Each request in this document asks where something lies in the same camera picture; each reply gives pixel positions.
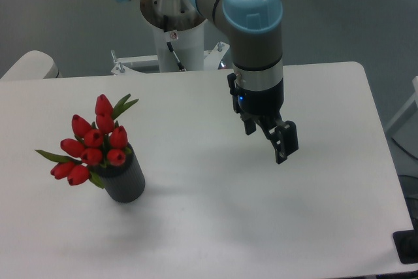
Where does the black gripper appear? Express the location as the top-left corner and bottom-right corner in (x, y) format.
(227, 73), (298, 164)

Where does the red tulip bouquet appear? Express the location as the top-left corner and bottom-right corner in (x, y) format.
(35, 93), (138, 188)

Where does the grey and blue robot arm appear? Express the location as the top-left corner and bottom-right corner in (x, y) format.
(117, 0), (298, 163)

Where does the dark grey ribbed vase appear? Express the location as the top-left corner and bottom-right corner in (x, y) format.
(95, 143), (146, 203)

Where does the white furniture leg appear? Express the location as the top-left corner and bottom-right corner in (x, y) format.
(384, 76), (417, 137)

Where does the white chair armrest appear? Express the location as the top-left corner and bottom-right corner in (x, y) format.
(1, 50), (63, 81)

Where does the metal base frame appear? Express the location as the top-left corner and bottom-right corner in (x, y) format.
(110, 41), (230, 76)

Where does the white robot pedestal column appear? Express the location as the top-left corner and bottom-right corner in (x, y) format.
(140, 0), (206, 60)

